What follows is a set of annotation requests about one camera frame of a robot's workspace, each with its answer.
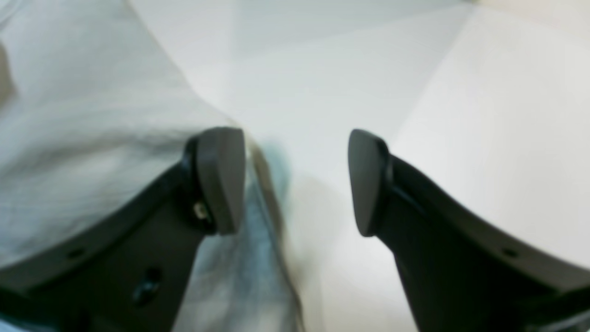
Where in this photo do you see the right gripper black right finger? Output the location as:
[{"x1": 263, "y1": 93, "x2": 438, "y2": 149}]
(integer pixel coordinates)
[{"x1": 348, "y1": 129, "x2": 590, "y2": 332}]

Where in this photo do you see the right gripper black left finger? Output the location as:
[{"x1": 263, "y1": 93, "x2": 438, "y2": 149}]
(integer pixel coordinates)
[{"x1": 1, "y1": 127, "x2": 246, "y2": 332}]

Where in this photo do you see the grey t-shirt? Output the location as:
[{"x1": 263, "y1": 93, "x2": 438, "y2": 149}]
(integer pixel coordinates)
[{"x1": 0, "y1": 0, "x2": 303, "y2": 332}]

